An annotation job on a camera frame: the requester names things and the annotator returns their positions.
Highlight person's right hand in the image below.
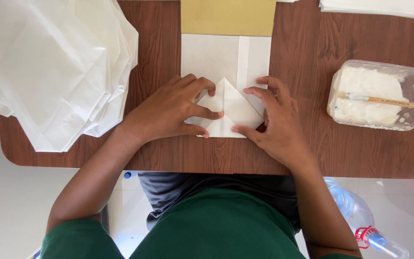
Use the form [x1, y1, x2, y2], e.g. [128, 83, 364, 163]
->
[231, 76, 314, 172]

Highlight person's left hand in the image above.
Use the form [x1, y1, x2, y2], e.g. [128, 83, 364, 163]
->
[121, 73, 225, 145]

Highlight white paper bag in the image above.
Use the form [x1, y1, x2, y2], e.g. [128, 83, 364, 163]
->
[181, 34, 272, 139]

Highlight person's dark grey shorts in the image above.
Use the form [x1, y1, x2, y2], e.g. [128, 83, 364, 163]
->
[138, 171, 302, 234]

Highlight white glue paste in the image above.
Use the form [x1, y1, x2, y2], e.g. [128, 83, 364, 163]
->
[331, 66, 410, 126]

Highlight clear plastic water bottle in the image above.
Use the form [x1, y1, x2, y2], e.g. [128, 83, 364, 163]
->
[323, 177, 410, 259]

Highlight tan cardboard sheet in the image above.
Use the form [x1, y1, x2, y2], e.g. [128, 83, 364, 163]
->
[180, 0, 277, 37]

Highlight person's green shirt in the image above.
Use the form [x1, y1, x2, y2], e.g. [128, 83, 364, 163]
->
[40, 187, 363, 259]

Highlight pile of white paper bags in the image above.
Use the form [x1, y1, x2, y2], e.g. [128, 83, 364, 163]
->
[0, 0, 139, 153]

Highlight stack of white paper sheets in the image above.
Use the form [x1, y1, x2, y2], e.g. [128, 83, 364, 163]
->
[318, 0, 414, 23]

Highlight wooden handled glue brush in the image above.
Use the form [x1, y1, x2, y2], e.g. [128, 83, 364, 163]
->
[337, 92, 414, 112]

